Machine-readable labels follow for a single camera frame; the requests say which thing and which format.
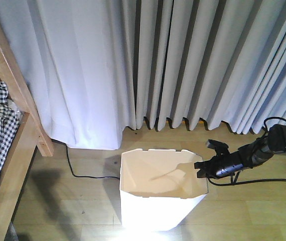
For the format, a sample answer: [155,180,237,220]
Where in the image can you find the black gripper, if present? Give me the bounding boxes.
[194,144,252,179]

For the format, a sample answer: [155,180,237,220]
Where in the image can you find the white plastic trash bin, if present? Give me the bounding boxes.
[119,149,208,231]

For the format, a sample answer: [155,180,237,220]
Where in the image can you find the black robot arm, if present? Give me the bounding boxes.
[194,124,286,179]

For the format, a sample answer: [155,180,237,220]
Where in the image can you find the grey pleated curtain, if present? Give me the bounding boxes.
[107,0,286,135]

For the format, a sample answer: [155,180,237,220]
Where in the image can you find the white sheer curtain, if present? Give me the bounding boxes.
[0,1,136,150]

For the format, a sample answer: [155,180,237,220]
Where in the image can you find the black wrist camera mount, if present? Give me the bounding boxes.
[206,139,229,156]

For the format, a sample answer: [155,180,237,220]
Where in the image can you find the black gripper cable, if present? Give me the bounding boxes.
[207,116,286,186]

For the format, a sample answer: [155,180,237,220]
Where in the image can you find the black floor power cable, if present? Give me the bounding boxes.
[51,139,120,179]

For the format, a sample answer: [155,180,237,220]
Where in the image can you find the wooden bed frame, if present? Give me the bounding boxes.
[0,25,54,240]

